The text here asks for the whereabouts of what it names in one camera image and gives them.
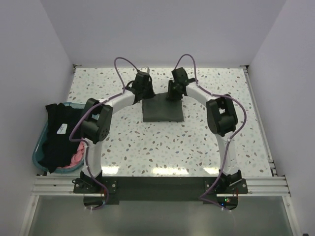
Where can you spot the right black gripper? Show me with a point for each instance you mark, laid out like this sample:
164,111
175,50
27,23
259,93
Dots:
171,95

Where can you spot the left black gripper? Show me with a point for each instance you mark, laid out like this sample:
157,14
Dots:
151,95

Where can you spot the dark grey t shirt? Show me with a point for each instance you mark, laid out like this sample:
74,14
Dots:
160,109

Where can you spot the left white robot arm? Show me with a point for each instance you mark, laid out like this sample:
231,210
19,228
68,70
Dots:
97,116

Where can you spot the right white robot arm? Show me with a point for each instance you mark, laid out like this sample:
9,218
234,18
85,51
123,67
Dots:
221,118

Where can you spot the pink t shirt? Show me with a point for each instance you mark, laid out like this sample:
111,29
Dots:
76,158

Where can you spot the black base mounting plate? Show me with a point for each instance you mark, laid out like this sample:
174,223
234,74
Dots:
113,190

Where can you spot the black t shirt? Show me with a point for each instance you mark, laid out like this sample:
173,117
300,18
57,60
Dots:
59,132

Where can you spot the teal plastic laundry basket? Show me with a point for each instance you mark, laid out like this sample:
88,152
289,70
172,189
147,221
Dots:
39,152

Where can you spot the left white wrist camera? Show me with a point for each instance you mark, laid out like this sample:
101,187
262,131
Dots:
145,69

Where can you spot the aluminium rail frame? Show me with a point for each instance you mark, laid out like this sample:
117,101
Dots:
261,182

